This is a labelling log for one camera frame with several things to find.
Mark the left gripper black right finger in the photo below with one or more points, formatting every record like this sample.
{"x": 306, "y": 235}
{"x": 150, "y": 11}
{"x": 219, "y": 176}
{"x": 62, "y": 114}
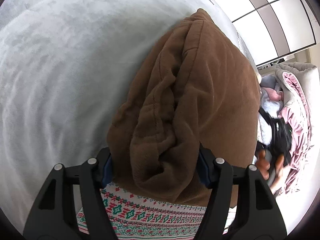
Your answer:
{"x": 257, "y": 213}

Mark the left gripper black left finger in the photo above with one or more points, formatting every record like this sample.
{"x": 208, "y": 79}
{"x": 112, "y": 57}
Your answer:
{"x": 69, "y": 204}

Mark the brown corduroy jacket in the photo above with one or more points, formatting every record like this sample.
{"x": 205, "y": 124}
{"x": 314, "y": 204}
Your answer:
{"x": 195, "y": 88}

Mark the person's right hand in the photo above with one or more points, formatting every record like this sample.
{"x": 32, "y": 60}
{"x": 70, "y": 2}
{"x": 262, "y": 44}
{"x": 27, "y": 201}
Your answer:
{"x": 281, "y": 172}

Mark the pink garment pile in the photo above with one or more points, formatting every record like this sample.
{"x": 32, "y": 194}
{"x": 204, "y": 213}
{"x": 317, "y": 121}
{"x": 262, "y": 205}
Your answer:
{"x": 295, "y": 111}

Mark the light blue fleece garment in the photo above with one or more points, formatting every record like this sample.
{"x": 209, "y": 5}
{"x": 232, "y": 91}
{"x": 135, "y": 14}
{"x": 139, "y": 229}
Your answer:
{"x": 271, "y": 101}

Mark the beige armchair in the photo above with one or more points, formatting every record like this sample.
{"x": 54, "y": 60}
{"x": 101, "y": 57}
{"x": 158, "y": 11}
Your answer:
{"x": 307, "y": 75}

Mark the patterned nordic knit blanket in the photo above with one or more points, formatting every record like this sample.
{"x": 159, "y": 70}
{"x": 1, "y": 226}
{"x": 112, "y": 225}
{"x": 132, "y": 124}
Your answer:
{"x": 137, "y": 217}

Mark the white wardrobe with brown frames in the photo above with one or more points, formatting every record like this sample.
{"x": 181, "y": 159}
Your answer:
{"x": 272, "y": 29}

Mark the light grey plush bed sheet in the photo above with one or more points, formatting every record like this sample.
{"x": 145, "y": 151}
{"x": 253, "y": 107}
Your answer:
{"x": 66, "y": 66}

